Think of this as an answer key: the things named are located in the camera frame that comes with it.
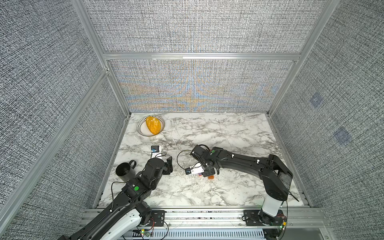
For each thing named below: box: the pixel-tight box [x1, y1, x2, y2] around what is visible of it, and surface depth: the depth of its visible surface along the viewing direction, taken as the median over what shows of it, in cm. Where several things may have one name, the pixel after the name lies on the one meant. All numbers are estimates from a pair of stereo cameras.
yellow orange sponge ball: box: [146, 116, 162, 135], surface depth 106 cm
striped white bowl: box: [137, 115, 156, 137], surface depth 109 cm
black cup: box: [115, 159, 137, 182], surface depth 84 cm
